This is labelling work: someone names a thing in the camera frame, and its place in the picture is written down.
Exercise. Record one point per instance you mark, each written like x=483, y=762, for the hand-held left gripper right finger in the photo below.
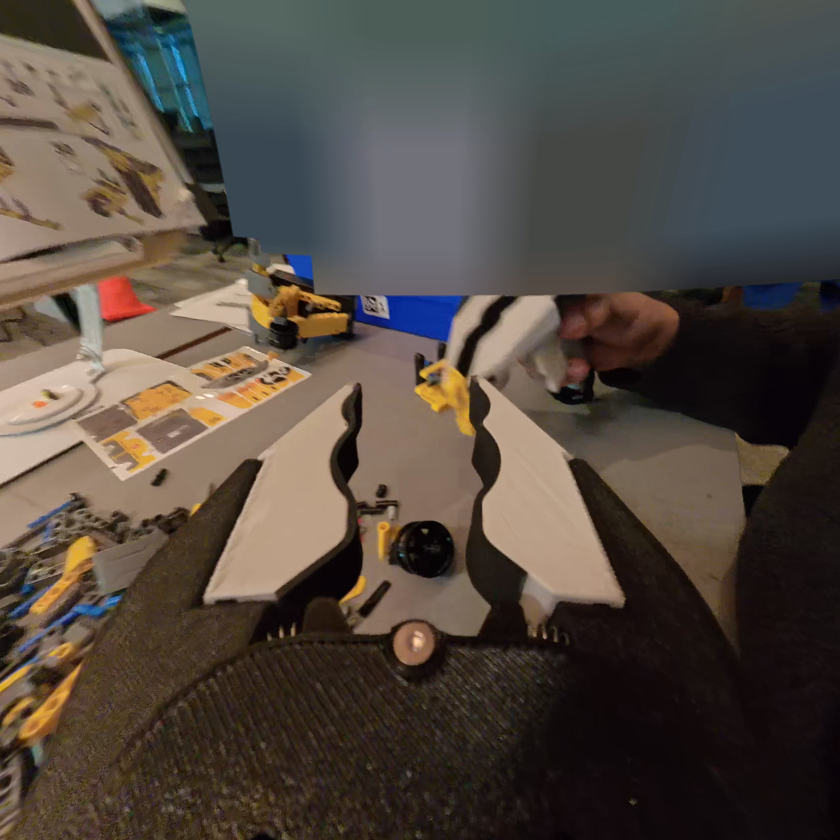
x=544, y=518

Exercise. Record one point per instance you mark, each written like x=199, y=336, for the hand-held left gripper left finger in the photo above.
x=295, y=512

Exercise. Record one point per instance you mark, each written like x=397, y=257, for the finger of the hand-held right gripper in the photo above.
x=518, y=328
x=469, y=328

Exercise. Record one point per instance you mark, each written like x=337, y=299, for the yellow toy brick assembly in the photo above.
x=449, y=394

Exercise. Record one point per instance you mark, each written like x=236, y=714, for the black toy wheel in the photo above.
x=423, y=548

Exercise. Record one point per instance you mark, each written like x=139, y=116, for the pile of toy building pieces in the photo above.
x=59, y=590

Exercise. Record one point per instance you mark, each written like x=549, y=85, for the person's right forearm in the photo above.
x=735, y=367

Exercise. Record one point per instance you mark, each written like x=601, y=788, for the person's right hand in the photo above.
x=623, y=328

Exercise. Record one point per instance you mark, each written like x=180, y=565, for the blue storage bin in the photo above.
x=420, y=318
x=300, y=270

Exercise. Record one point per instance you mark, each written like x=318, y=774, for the grey and black toy axle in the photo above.
x=380, y=506

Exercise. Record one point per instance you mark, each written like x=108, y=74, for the yellow toy pin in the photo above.
x=383, y=539

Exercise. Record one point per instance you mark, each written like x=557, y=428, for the curved yellow toy piece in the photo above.
x=353, y=589

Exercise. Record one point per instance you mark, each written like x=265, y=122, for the long black toy pin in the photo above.
x=374, y=598

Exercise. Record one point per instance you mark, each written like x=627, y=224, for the small black toy pin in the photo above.
x=159, y=477

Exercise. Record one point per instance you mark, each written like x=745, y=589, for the yellow and grey instruction booklet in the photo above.
x=177, y=413

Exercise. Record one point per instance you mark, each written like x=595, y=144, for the partly built yellow toy model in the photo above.
x=295, y=315

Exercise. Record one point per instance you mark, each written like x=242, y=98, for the white paper sheet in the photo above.
x=216, y=308

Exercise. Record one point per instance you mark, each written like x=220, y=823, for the white document stand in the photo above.
x=131, y=367

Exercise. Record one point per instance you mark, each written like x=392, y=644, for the printed instruction sheet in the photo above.
x=85, y=157

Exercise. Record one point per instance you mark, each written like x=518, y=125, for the black stand board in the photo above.
x=39, y=26

